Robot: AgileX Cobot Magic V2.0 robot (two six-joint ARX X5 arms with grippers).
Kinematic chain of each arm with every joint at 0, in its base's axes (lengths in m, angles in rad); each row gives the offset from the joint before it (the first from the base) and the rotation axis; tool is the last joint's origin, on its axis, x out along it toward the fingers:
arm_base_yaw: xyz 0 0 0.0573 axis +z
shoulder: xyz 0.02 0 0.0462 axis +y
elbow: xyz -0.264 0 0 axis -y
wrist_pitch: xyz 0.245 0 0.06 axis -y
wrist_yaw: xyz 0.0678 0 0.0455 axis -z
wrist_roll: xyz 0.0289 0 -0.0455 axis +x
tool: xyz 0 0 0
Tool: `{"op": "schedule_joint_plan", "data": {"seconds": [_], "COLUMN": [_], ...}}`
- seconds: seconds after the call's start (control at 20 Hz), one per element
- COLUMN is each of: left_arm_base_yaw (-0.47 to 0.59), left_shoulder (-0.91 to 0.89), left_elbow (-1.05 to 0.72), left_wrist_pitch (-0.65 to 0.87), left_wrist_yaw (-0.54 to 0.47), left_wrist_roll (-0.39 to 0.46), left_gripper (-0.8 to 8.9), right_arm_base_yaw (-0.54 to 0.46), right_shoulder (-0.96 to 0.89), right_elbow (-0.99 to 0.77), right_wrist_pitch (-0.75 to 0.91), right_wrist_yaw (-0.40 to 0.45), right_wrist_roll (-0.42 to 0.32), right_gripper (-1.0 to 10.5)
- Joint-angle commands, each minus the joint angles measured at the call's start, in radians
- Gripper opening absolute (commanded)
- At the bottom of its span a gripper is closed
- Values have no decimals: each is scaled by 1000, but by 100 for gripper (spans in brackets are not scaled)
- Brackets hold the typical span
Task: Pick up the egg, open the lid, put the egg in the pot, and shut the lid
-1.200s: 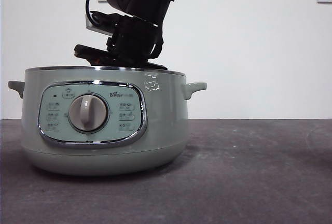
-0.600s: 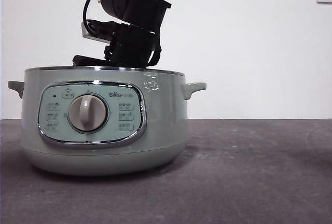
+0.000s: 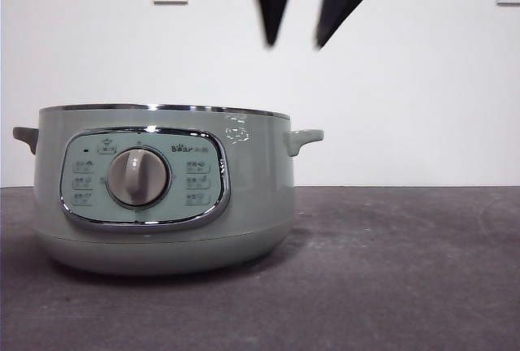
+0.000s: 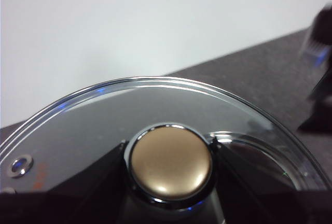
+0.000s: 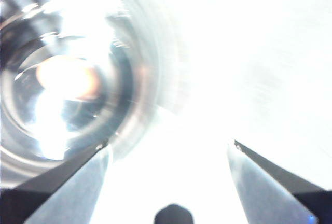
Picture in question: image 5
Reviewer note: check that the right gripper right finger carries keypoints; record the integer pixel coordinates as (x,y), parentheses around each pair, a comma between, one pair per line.
(272,190)

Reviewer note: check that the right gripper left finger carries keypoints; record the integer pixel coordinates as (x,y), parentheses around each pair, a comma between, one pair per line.
(52,195)

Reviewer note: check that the brown egg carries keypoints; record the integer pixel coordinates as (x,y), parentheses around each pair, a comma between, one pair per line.
(70,78)

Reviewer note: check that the pale green electric pot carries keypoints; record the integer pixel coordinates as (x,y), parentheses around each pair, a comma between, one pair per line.
(145,53)

